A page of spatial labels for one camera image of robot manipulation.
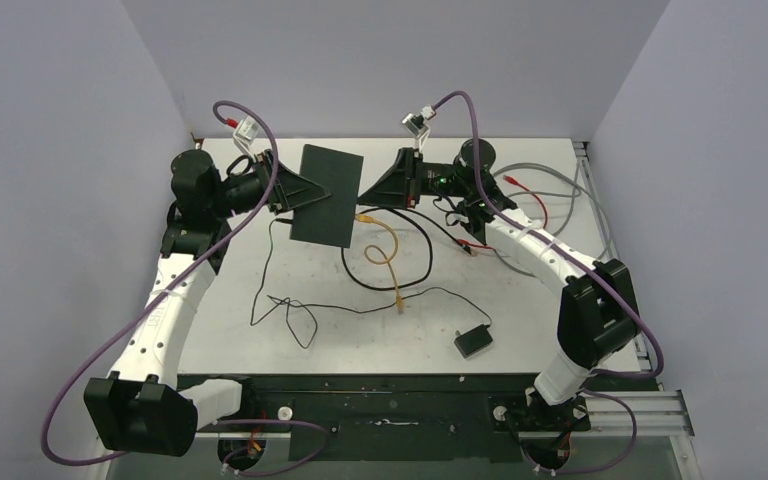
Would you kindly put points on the aluminium front rail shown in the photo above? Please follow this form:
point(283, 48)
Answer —
point(636, 414)

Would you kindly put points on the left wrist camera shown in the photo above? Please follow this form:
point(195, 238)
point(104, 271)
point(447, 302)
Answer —
point(244, 132)

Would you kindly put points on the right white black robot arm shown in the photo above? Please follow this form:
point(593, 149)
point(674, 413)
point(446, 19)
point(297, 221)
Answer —
point(598, 315)

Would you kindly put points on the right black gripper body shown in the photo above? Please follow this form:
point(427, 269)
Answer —
point(432, 180)

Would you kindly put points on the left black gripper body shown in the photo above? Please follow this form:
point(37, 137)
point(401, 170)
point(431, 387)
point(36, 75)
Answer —
point(245, 193)

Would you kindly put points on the black power adapter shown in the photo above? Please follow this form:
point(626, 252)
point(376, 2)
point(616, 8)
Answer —
point(473, 341)

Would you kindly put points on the black network switch box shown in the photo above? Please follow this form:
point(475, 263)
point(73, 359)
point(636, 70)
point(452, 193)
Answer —
point(329, 219)

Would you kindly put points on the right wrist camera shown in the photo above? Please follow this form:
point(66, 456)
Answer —
point(417, 124)

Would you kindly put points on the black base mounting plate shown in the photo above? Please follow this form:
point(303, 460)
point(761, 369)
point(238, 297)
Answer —
point(248, 448)

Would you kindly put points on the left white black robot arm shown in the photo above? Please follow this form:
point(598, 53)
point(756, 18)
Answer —
point(137, 407)

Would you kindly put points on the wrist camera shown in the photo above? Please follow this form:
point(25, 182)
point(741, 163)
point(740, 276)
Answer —
point(417, 124)
point(244, 132)

